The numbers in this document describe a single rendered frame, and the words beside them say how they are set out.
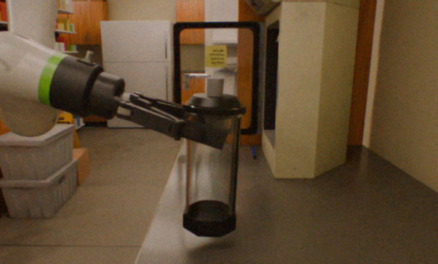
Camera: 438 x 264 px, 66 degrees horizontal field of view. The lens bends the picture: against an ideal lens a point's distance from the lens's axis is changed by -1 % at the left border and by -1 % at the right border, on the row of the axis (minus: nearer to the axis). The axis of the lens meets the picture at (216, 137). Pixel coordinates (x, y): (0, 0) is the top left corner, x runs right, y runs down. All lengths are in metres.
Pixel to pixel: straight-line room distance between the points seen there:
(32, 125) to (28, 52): 0.16
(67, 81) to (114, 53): 5.47
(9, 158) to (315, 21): 2.55
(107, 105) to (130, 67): 5.41
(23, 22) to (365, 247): 0.82
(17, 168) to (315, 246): 2.62
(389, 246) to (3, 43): 0.74
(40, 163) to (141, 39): 3.49
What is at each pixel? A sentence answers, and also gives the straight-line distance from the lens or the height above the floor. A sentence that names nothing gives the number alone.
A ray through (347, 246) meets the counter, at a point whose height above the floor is 0.94.
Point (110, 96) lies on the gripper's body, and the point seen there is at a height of 1.22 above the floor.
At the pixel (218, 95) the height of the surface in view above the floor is 1.21.
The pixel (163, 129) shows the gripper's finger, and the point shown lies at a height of 1.17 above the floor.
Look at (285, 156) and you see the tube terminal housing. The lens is 0.97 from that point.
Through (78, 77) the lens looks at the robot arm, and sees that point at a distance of 0.58.
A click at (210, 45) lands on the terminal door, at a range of 1.24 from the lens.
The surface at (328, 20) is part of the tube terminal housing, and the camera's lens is 0.97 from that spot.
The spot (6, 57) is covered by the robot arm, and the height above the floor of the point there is 1.28.
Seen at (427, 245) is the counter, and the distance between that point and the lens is 0.76.
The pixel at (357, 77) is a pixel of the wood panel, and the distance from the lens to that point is 1.38.
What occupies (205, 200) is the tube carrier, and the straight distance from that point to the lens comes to 0.58.
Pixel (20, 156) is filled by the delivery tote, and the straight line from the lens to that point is 2.97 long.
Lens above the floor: 1.28
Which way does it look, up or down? 14 degrees down
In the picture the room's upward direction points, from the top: straight up
